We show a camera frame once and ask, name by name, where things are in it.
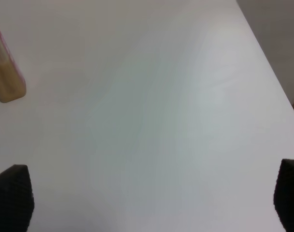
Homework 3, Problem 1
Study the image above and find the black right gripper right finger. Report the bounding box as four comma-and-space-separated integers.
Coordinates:
273, 159, 294, 232

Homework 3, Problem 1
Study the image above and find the clear plastic drink bottle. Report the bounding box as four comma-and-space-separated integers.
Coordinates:
0, 31, 27, 103

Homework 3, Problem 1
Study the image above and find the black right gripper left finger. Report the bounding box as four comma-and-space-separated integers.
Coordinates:
0, 164, 35, 232

